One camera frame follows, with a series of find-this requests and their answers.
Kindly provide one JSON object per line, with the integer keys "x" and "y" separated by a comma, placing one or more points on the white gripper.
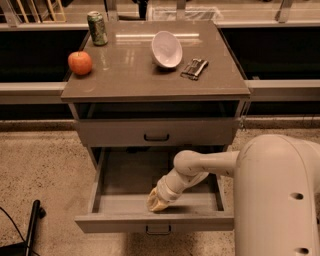
{"x": 164, "y": 190}

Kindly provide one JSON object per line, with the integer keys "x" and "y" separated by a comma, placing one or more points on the grey drawer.
{"x": 156, "y": 132}
{"x": 124, "y": 179}

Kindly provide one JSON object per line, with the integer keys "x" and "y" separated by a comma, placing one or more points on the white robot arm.
{"x": 275, "y": 180}

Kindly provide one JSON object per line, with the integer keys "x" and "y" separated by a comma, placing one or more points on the grey top drawer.
{"x": 156, "y": 132}

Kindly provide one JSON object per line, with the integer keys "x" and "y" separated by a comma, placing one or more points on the grey drawer cabinet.
{"x": 126, "y": 84}

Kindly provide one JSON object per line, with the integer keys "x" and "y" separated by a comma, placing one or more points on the black stand leg left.
{"x": 26, "y": 246}

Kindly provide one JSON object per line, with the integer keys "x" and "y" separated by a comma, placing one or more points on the dark snack packet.
{"x": 194, "y": 69}

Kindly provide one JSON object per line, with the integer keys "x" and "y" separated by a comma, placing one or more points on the white bowl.
{"x": 166, "y": 50}

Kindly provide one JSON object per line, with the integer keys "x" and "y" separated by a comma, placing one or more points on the red apple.
{"x": 80, "y": 62}

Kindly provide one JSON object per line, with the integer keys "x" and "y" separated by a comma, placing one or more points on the clear plastic bin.
{"x": 170, "y": 13}

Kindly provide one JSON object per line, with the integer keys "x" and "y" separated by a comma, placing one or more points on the green soda can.
{"x": 97, "y": 28}

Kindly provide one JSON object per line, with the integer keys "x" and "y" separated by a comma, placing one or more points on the wooden rack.
{"x": 37, "y": 11}

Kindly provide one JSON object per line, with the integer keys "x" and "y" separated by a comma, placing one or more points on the metal railing frame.
{"x": 237, "y": 14}

